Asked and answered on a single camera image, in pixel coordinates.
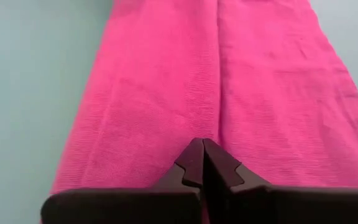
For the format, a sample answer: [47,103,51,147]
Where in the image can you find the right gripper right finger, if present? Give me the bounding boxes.
[202,138,358,224]

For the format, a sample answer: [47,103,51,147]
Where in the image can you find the green table mat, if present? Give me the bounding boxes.
[0,0,358,224]

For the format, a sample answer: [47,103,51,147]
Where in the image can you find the pink cloth towel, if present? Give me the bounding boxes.
[50,0,358,224]

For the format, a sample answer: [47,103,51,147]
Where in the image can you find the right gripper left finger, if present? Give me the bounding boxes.
[40,138,205,224]

